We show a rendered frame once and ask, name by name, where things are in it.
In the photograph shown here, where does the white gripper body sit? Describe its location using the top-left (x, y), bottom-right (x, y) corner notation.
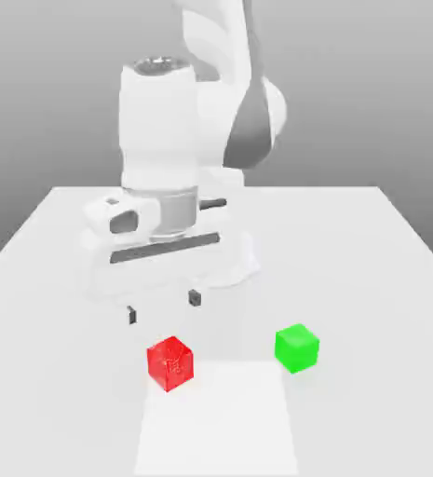
top-left (86, 228), bottom-right (237, 305)

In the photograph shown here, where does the small red cube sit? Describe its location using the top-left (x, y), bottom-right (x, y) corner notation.
top-left (146, 334), bottom-right (196, 393)

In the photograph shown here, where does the small green cube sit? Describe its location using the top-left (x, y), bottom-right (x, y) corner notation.
top-left (274, 322), bottom-right (320, 375)

